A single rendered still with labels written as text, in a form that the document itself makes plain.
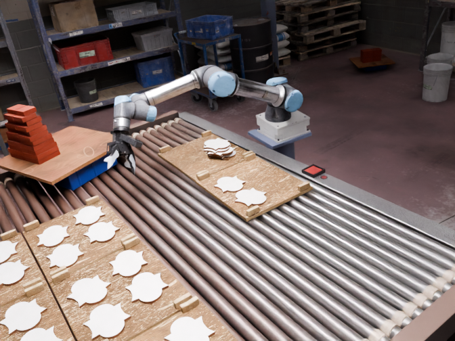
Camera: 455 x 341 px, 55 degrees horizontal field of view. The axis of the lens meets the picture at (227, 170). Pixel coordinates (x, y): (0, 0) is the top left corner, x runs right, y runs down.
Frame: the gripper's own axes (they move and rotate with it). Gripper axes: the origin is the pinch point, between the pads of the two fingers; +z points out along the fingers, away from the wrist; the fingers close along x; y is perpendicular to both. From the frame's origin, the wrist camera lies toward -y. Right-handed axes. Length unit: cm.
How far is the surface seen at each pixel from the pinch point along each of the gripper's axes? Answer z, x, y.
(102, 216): 19.8, 6.7, 3.6
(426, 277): 44, -20, -116
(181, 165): -8.6, -33.4, -5.3
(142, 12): -288, -238, 239
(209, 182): 3.2, -28.2, -26.7
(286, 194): 12, -34, -63
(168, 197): 10.2, -16.5, -12.3
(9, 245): 32, 33, 26
